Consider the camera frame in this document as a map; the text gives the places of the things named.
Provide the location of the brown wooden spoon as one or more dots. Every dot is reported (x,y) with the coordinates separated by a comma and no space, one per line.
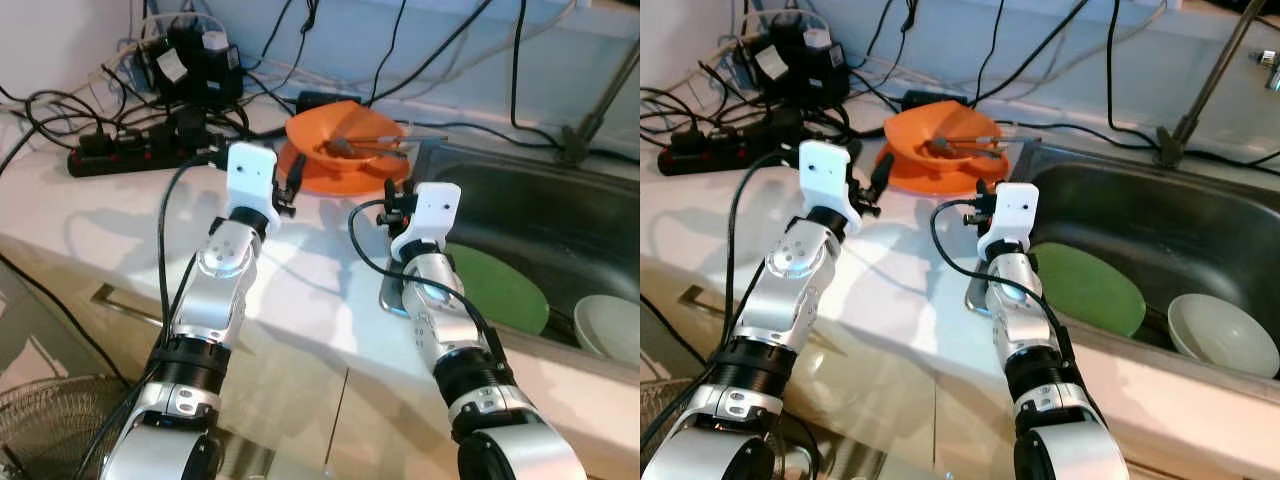
(940,148)
(342,148)

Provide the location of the orange plastic bowl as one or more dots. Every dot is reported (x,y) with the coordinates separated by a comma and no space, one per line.
(915,128)
(320,128)

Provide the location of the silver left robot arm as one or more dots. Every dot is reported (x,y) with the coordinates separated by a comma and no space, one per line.
(790,290)
(215,290)

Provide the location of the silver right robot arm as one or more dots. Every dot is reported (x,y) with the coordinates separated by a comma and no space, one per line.
(1020,310)
(440,310)

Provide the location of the orange plastic plate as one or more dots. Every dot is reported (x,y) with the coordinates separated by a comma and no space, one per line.
(930,184)
(340,184)

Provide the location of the green plate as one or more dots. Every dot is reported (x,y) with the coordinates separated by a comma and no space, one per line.
(500,290)
(1090,290)

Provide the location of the large black power adapter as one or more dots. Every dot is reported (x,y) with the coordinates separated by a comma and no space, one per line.
(795,65)
(195,70)

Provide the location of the stainless steel sink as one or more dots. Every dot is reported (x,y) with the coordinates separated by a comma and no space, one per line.
(560,220)
(1150,220)

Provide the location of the black power strip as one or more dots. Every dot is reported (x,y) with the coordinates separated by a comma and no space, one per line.
(110,160)
(700,160)

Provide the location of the steel faucet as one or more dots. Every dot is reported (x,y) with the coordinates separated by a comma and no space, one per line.
(1190,120)
(590,125)

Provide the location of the white bowl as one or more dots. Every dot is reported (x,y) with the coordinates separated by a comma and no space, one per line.
(610,325)
(1215,335)

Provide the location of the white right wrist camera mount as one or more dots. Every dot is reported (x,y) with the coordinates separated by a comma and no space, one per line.
(435,210)
(1015,210)

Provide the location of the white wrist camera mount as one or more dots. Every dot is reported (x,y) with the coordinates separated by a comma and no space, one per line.
(250,175)
(435,210)
(825,175)
(1015,210)

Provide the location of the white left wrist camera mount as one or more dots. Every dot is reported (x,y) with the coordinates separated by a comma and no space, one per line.
(250,175)
(825,175)

